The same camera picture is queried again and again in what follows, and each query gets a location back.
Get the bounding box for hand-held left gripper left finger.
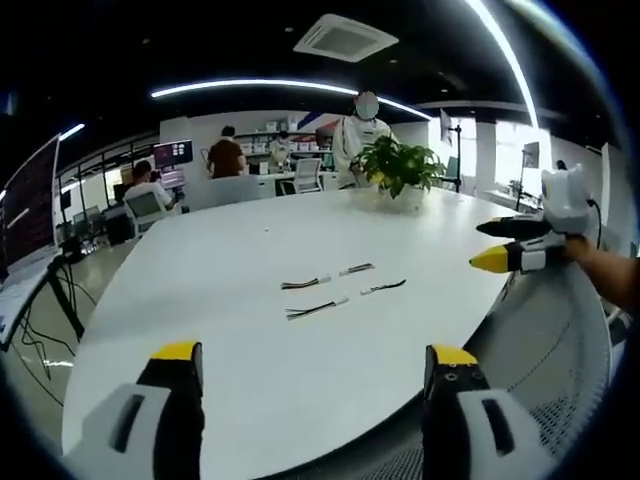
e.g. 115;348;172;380
62;340;206;480

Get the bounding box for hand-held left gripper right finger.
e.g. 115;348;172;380
422;342;557;480

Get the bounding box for JST connector cable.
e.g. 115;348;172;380
338;262;377;278
284;295;350;322
359;279;408;296
280;272;333;292

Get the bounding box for black monitor stand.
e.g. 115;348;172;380
439;108;465;194

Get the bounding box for grey mesh office chair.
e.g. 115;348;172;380
344;259;627;480

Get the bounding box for green potted plant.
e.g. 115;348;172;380
349;134;447;212

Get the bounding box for curved ceiling light strip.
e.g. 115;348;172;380
462;0;542;132

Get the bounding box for white side desk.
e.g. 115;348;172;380
0;248;86;354

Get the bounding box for white office chair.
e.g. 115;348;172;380
277;158;323;196
123;191;169;237

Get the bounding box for large computer monitor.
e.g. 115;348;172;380
0;132;62;282

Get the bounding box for ceiling air conditioner vent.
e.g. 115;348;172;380
292;13;400;64

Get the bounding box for long ceiling light strip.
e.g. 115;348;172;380
149;78;432;122

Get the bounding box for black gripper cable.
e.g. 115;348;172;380
585;198;604;247

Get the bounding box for black floor cables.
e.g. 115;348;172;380
19;259;99;381

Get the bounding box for pink wall screen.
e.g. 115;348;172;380
153;140;194;169

